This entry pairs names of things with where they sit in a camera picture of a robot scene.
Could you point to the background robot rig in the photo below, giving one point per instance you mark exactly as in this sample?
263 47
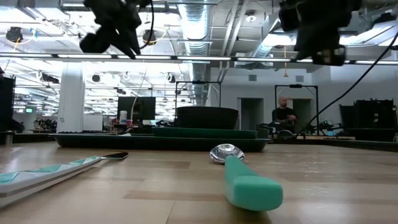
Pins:
326 127

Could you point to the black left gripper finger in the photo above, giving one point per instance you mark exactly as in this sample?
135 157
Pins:
134 40
126 45

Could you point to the black monitor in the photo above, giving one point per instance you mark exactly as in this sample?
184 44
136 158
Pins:
136 109

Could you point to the silver spiral ceiling duct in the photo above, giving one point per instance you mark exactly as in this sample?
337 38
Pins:
195 25

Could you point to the white container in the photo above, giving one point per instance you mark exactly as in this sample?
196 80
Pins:
123 117

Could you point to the black bowl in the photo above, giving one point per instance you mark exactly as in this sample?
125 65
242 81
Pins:
206 118

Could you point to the black cabinet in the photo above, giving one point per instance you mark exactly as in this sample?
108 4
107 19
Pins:
7 102

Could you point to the long ceiling light strip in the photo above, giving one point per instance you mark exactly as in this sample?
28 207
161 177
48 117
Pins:
202 58

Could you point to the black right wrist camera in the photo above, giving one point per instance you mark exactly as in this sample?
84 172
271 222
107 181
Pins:
329 56

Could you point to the whiteboard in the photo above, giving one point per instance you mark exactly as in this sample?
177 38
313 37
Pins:
92 123

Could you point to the white pillar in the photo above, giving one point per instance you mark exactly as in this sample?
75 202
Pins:
71 99

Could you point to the silver slanted ceiling duct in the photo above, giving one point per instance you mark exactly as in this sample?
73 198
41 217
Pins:
264 46

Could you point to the dark green plastic tray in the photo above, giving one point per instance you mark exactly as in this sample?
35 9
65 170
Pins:
155 144

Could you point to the black ceiling device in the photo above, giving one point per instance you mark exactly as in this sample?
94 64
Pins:
148 38
14 34

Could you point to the person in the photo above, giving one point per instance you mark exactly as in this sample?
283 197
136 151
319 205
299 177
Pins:
284 116

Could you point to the black metal table frame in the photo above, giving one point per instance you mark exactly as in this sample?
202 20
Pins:
357 144

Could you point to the black background rig frame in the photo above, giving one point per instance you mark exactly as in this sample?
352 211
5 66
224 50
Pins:
199 82
295 86

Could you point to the black storage bins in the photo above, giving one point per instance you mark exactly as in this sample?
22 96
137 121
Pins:
373 118

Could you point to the small grey post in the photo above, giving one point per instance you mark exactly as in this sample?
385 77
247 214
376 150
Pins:
9 138

